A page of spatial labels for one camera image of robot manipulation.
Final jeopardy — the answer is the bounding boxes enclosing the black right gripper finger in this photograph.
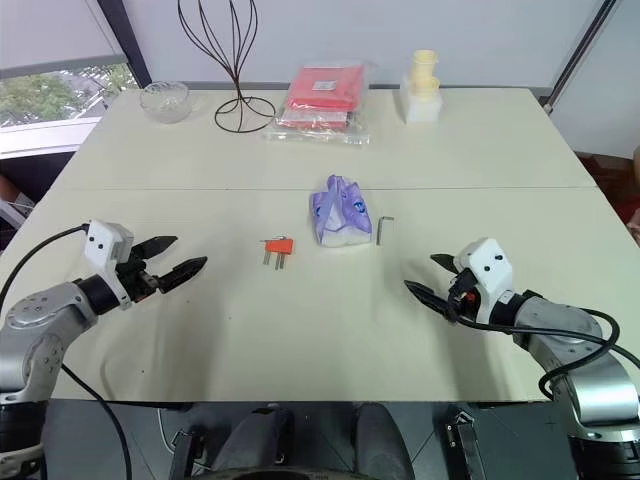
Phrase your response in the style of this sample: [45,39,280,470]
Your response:
[430,253,464,276]
[403,280,458,322]

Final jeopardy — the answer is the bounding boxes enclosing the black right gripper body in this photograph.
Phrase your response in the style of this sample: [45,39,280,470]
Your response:
[446,267,484,327]

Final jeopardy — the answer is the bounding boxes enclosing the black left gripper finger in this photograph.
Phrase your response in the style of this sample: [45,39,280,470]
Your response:
[131,235,179,262]
[157,256,209,294]

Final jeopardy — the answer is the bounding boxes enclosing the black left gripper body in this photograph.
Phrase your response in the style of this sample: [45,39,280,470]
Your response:
[115,250,169,304]

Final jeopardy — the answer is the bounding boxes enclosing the small metal hex key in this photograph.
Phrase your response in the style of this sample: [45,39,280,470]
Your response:
[375,214,396,247]

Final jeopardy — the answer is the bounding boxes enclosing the purple tissue pack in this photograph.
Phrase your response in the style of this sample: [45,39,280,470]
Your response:
[308,174,374,248]

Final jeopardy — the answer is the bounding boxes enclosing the clear glass bowl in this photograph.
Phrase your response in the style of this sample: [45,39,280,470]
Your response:
[138,80,193,123]

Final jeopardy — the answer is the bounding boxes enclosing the grey rounded leg shape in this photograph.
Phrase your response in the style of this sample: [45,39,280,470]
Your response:
[217,403,297,480]
[353,401,417,480]

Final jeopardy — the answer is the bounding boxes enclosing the white foam block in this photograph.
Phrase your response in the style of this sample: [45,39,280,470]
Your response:
[399,73,444,126]

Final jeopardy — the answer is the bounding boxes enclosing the small clear bag red contents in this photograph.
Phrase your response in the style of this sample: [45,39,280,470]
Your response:
[261,105,372,147]

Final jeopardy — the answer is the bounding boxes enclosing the tall cream plastic cup stack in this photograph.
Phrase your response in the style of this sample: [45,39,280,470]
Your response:
[411,48,442,84]

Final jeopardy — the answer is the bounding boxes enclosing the red packet in clear bag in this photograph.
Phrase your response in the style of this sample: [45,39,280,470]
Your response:
[284,60,377,112]

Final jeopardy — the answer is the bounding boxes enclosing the black slanted pole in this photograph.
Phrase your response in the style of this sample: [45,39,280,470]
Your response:
[543,0,619,114]

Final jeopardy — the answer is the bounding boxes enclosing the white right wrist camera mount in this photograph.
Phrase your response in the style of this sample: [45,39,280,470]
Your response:
[453,238,516,324]

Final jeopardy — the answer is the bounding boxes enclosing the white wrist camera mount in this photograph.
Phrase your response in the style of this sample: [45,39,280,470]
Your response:
[82,218,136,312]
[453,238,516,324]

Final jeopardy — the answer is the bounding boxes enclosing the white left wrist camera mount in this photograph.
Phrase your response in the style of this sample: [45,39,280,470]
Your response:
[82,218,136,312]

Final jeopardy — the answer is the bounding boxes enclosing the black strap bracket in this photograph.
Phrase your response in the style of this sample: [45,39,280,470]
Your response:
[166,428,202,480]
[444,405,490,480]

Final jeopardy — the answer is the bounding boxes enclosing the dark wire stand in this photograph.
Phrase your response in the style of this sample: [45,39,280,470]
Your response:
[177,0,278,134]

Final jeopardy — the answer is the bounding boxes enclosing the black window frame post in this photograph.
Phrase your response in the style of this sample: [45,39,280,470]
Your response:
[96,0,152,91]

